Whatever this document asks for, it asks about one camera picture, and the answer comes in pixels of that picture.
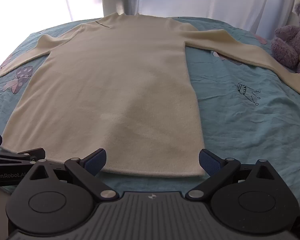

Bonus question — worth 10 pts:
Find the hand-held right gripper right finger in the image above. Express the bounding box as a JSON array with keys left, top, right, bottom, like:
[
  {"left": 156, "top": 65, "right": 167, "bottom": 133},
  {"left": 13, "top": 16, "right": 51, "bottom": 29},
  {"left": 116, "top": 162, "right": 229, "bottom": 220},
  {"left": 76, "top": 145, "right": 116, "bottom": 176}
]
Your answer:
[{"left": 185, "top": 148, "right": 276, "bottom": 202}]

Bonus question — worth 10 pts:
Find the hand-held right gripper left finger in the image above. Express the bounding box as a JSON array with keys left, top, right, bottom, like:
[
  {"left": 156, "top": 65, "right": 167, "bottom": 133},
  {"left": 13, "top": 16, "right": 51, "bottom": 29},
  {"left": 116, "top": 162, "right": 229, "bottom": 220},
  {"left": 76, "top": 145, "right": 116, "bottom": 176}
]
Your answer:
[{"left": 27, "top": 148, "right": 119, "bottom": 202}]

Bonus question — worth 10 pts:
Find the cream knit sweater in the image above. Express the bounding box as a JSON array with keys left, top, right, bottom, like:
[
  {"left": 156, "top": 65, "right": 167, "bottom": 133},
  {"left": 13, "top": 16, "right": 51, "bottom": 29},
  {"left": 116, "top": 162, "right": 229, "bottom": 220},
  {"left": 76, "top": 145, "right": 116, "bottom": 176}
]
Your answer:
[{"left": 0, "top": 12, "right": 300, "bottom": 178}]

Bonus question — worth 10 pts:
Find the teal printed bed sheet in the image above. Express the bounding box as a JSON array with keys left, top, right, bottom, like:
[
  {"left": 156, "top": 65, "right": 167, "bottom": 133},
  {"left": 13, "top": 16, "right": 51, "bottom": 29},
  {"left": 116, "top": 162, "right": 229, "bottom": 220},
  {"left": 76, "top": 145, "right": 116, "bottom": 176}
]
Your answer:
[{"left": 0, "top": 16, "right": 300, "bottom": 240}]

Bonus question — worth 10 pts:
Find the purple teddy bear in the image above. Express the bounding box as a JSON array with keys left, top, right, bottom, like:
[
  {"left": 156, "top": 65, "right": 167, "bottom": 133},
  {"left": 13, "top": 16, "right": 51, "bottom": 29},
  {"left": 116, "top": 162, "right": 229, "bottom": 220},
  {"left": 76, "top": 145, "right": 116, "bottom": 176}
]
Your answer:
[{"left": 271, "top": 1, "right": 300, "bottom": 75}]

